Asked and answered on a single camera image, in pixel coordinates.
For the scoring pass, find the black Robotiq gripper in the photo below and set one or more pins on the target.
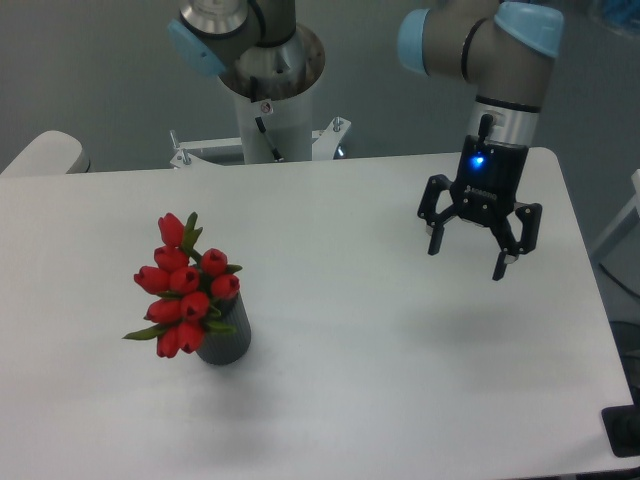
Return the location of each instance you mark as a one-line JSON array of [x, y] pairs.
[[487, 182]]

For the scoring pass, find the red tulip bouquet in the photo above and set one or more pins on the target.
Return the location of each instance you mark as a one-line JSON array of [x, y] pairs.
[[189, 288]]

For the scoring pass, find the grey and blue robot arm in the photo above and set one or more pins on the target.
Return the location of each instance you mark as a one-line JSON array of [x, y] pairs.
[[506, 49]]

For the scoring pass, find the dark grey ribbed vase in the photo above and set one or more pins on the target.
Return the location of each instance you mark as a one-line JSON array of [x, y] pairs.
[[225, 348]]

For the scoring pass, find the white furniture at right edge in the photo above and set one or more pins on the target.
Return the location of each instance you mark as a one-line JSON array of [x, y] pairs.
[[619, 227]]

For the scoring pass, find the black device at table edge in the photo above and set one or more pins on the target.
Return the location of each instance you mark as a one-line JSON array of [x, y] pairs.
[[622, 428]]

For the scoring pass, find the white chair backrest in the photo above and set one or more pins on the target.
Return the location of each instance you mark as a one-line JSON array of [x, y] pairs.
[[49, 154]]

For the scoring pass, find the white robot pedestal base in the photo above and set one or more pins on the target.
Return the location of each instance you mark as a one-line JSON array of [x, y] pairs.
[[272, 80]]

